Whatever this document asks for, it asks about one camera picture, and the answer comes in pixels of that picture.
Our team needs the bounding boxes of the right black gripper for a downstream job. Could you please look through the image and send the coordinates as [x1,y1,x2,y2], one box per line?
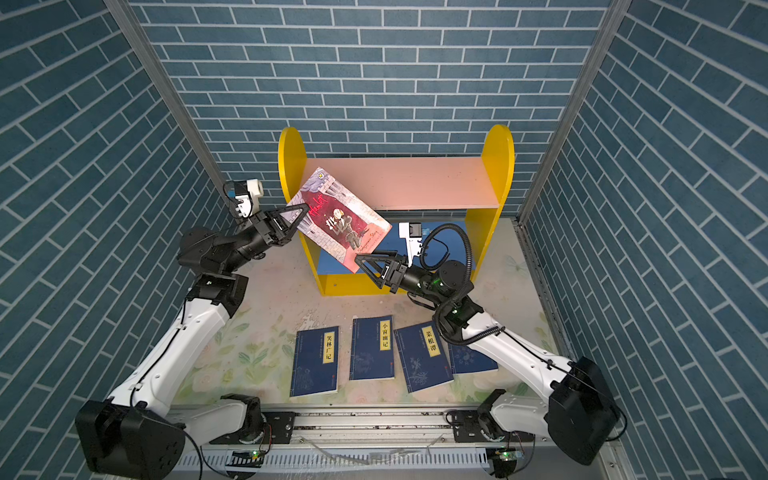
[362,250,450,310]

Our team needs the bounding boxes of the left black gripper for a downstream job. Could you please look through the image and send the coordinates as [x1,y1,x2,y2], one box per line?
[220,210,307,280]

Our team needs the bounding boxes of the Hamlet picture book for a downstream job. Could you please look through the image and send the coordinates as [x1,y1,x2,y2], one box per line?
[289,168,392,273]

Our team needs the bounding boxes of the navy book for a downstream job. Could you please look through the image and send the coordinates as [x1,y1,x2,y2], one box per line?
[448,344,498,375]
[290,326,339,398]
[349,315,395,381]
[394,322,453,394]

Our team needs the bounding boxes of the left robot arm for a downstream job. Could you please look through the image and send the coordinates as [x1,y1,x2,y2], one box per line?
[75,203,309,479]

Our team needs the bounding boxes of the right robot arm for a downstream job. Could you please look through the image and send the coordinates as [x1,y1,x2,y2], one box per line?
[355,251,627,465]

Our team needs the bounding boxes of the yellow pink blue bookshelf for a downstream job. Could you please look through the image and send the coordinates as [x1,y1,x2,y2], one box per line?
[278,125,515,279]

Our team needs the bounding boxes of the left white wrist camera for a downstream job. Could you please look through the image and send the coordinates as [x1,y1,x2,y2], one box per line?
[222,179,264,219]

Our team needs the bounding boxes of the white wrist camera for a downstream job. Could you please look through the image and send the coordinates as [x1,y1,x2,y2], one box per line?
[398,222,423,266]
[222,179,264,219]

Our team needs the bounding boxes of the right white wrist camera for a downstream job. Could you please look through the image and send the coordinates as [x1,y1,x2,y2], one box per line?
[398,222,423,266]

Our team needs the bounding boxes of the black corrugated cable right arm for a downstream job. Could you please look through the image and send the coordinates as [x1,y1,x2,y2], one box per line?
[418,223,508,347]

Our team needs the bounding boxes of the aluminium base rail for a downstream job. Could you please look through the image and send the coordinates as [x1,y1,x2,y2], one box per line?
[107,403,631,480]

